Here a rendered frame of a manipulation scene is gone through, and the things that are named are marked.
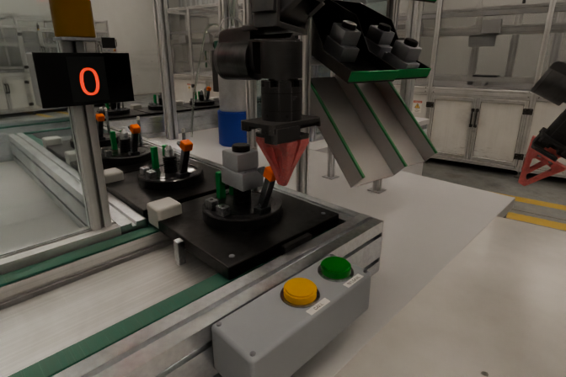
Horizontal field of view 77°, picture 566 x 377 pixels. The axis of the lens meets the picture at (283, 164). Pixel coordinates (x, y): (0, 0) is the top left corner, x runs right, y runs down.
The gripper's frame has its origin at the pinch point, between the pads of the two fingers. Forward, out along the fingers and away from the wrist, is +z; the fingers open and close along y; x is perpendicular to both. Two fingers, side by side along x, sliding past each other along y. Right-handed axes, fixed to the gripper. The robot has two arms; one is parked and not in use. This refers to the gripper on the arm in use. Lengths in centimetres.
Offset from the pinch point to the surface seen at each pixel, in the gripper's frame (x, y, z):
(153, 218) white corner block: -19.8, 11.5, 8.8
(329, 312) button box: 14.6, 6.8, 11.4
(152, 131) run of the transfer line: -127, -39, 15
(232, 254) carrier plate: -0.5, 9.4, 8.8
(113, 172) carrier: -43.7, 8.9, 6.4
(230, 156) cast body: -10.2, 1.8, -2.1
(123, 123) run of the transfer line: -127, -27, 9
